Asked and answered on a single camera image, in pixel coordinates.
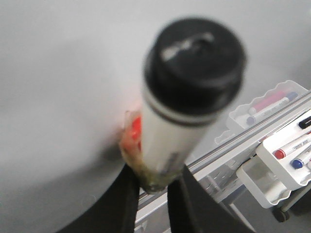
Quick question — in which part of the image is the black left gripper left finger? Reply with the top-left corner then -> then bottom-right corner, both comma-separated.
59,165 -> 139,233

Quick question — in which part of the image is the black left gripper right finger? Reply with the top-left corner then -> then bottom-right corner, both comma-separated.
167,166 -> 252,233

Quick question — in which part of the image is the red magnet taped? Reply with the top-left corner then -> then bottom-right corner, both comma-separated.
119,111 -> 142,171

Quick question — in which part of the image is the white black whiteboard marker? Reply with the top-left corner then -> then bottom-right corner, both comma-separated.
138,17 -> 246,194

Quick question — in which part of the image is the white whiteboard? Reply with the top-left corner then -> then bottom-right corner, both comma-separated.
0,0 -> 311,233

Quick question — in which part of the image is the white marker tray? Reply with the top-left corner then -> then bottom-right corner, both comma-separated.
236,131 -> 311,209

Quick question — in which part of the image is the red capped marker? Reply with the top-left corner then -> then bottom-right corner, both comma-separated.
274,134 -> 311,160

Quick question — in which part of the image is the blue capped marker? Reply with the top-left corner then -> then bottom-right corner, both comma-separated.
291,147 -> 311,169

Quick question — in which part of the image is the pink marker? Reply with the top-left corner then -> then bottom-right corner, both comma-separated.
248,91 -> 286,115

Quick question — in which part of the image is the black marker cap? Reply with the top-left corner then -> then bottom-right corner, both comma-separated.
298,116 -> 311,129

